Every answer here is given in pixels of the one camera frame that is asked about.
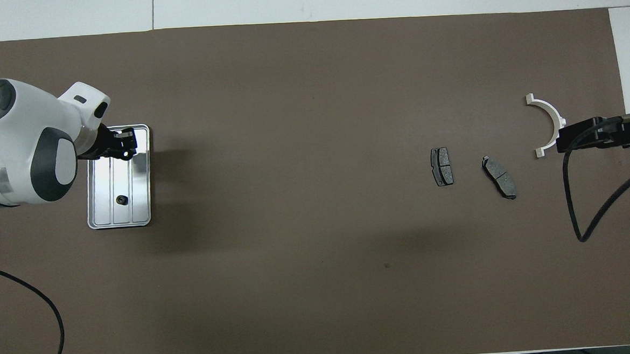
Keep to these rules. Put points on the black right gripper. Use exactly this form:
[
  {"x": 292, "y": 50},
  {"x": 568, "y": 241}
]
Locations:
[{"x": 588, "y": 138}]

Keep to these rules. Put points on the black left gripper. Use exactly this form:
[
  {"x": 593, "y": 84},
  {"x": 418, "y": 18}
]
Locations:
[{"x": 100, "y": 145}]

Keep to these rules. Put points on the small black bearing gear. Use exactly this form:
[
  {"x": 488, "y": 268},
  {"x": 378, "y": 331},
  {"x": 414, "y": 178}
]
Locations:
[{"x": 121, "y": 199}]

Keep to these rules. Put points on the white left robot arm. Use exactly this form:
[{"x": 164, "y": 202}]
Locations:
[{"x": 16, "y": 133}]

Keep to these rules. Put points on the silver metal tray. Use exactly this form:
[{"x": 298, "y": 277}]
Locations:
[{"x": 138, "y": 197}]

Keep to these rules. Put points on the curved dark brake pad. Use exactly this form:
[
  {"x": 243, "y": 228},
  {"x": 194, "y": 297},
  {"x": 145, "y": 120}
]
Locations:
[{"x": 499, "y": 178}]

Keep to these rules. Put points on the rectangular dark brake pad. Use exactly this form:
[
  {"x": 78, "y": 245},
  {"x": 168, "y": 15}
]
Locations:
[{"x": 442, "y": 166}]

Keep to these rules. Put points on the brown table mat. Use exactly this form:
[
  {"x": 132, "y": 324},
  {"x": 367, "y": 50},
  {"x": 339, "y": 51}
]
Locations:
[{"x": 317, "y": 225}]

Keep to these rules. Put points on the white curved plastic bracket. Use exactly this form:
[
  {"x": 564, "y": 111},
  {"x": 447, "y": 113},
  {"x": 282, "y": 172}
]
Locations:
[{"x": 557, "y": 118}]

